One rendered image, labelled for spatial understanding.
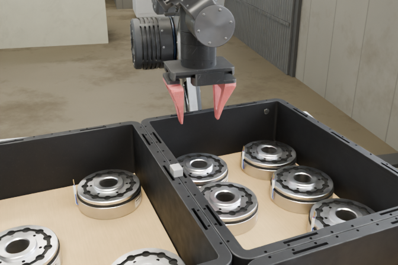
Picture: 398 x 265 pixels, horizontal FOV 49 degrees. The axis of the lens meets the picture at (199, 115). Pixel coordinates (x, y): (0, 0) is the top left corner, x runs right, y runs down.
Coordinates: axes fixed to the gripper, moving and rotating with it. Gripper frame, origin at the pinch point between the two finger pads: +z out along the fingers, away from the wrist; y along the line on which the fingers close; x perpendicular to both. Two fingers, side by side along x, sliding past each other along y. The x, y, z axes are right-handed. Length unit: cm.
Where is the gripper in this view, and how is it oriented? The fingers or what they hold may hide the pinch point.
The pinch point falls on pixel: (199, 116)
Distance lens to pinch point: 73.2
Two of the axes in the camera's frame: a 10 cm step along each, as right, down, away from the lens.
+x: -2.7, -3.9, 8.8
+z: 0.1, 9.1, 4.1
